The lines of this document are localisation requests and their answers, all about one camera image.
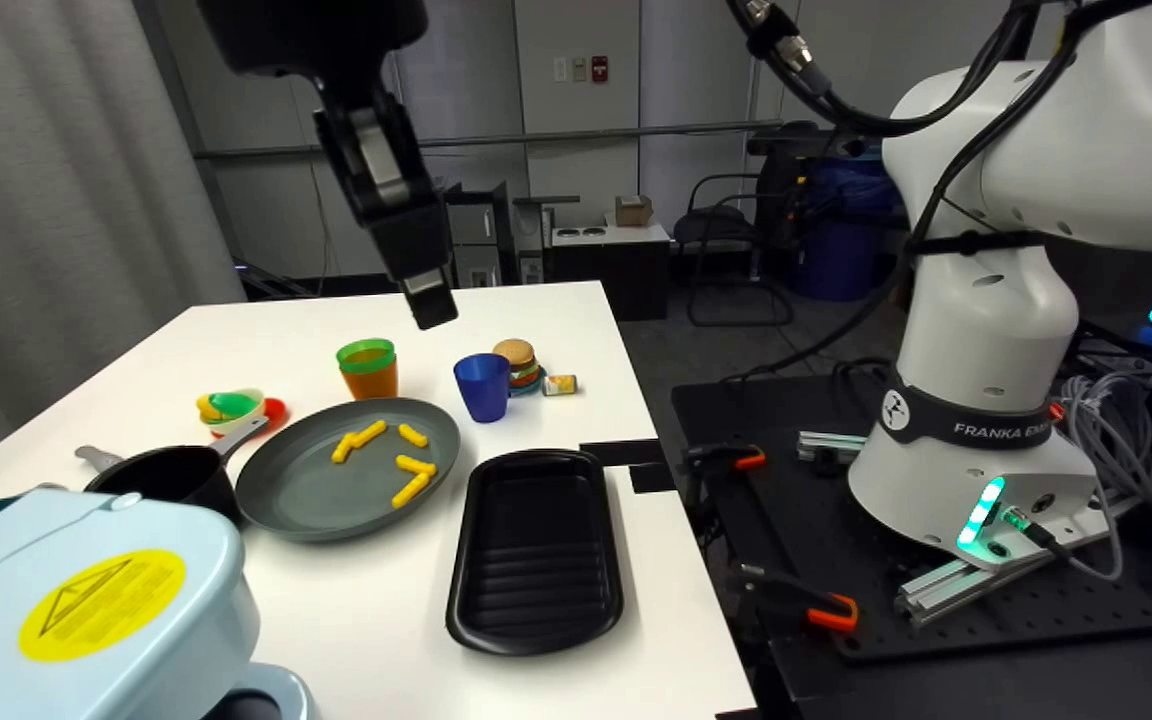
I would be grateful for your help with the light blue coffee maker toaster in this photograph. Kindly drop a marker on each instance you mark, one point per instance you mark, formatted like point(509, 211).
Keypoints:
point(108, 613)

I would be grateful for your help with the black ridged tray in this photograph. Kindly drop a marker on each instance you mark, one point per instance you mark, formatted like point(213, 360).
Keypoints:
point(537, 553)

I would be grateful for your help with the aluminium extrusion rail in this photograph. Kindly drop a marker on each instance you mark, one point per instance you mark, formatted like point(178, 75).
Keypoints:
point(989, 574)

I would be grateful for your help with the grey curtain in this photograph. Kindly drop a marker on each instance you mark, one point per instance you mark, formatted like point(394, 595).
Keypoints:
point(56, 201)

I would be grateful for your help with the grey round plate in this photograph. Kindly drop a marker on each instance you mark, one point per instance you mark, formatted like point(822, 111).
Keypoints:
point(323, 494)

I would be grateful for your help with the green yellow red toy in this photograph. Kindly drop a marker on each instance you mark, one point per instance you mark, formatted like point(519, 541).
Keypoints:
point(243, 415)

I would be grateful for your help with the blue plastic cup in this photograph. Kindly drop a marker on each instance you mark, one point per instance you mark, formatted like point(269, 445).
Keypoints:
point(482, 388)

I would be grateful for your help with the blue barrel bin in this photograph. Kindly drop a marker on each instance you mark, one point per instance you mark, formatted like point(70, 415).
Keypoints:
point(846, 225)

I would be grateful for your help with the dark cabinet with white top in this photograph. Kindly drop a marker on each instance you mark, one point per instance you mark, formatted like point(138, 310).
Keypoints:
point(609, 266)

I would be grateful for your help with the black office chair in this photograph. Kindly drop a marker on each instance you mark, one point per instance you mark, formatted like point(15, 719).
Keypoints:
point(729, 247)

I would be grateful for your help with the yellow toy french fry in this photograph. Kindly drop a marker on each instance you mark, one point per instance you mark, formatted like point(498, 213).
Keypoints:
point(415, 432)
point(360, 442)
point(415, 483)

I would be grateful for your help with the toy burger on blue plate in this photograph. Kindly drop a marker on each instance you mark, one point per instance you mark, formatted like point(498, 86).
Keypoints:
point(519, 360)

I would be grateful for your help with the black toy pot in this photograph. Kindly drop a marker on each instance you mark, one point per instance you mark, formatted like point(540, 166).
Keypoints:
point(171, 476)

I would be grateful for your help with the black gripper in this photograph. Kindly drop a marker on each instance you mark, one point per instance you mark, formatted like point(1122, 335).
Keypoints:
point(319, 35)

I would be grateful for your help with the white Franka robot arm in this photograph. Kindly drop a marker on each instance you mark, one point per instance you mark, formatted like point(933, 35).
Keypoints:
point(1000, 305)

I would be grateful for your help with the orange cup with green lid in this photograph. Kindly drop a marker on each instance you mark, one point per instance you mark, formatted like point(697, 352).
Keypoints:
point(370, 369)

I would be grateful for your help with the small cardboard box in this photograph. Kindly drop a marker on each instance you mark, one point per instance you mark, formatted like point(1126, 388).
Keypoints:
point(633, 211)

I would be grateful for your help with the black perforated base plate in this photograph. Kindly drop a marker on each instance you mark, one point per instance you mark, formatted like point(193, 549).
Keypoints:
point(788, 532)

